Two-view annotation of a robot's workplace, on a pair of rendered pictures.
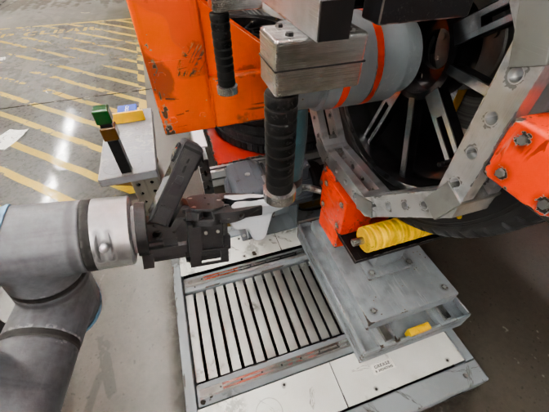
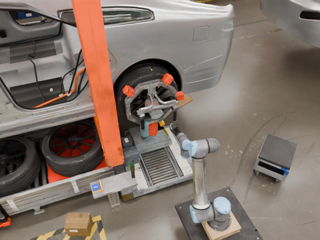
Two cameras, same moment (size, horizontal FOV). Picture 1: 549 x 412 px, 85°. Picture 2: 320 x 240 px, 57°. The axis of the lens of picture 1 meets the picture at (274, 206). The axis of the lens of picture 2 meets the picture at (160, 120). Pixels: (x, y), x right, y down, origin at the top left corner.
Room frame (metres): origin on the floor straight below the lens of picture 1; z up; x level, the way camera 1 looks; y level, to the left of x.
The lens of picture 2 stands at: (0.53, 2.10, 2.87)
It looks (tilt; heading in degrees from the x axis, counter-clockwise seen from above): 45 degrees down; 268
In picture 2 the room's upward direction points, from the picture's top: straight up
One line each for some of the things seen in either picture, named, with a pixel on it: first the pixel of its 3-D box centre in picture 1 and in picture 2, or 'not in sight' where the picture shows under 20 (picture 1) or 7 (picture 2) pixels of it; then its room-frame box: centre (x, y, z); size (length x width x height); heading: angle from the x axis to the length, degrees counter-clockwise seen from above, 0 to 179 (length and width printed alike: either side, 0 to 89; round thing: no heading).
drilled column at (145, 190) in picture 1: (148, 184); (113, 197); (0.95, 0.52, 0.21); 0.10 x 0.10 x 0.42; 18
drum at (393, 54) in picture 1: (341, 61); (153, 107); (0.51, -0.11, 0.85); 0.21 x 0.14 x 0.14; 108
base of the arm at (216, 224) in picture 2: not in sight; (219, 216); (-0.05, 0.88, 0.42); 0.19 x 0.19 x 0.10
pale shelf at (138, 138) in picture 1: (130, 141); (114, 184); (0.92, 0.51, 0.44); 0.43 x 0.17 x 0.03; 18
